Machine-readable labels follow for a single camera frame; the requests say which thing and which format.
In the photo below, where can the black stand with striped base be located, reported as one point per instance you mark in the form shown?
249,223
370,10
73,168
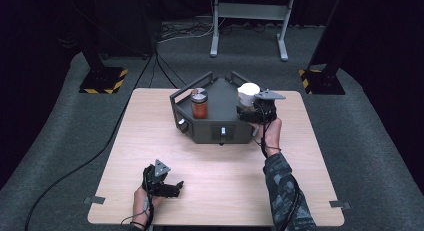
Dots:
321,81
103,79

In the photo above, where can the orange jar with grey lid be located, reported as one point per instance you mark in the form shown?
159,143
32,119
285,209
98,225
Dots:
199,104

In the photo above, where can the white paper cup with lid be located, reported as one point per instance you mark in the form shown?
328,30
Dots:
248,95

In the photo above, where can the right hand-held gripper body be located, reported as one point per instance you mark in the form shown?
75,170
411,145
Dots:
266,106

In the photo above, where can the grey metal stand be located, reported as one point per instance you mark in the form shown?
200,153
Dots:
250,11

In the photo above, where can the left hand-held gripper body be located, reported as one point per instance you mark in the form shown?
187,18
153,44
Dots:
156,177

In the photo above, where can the person's left hand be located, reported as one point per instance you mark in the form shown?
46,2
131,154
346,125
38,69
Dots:
140,206

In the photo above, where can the grey tape piece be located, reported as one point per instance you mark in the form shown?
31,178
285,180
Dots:
94,200
339,204

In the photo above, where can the dark grey corner tray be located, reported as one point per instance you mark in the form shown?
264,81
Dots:
220,124

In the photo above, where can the person's right hand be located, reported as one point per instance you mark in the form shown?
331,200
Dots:
273,136

